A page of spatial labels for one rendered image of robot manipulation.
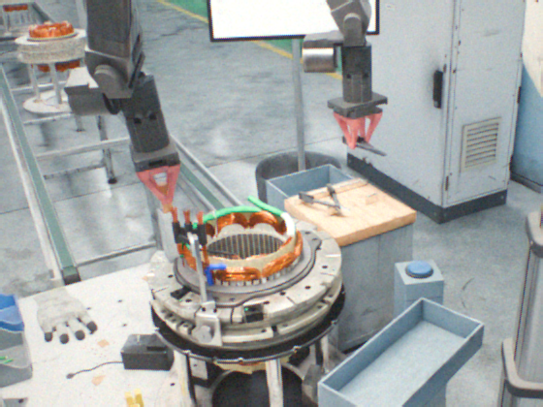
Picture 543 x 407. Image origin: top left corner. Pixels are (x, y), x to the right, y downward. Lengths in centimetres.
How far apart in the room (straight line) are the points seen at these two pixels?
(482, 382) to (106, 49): 194
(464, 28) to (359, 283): 209
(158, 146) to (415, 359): 49
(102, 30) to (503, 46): 269
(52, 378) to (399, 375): 76
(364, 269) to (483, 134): 225
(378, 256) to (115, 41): 66
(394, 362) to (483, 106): 254
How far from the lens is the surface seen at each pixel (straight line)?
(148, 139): 96
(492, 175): 358
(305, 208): 126
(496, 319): 279
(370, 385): 89
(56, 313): 155
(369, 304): 129
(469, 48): 321
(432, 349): 96
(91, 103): 97
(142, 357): 133
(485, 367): 253
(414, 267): 110
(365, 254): 122
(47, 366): 144
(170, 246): 105
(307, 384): 112
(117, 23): 84
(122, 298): 159
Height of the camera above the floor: 163
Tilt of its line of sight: 28 degrees down
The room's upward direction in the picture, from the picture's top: 3 degrees counter-clockwise
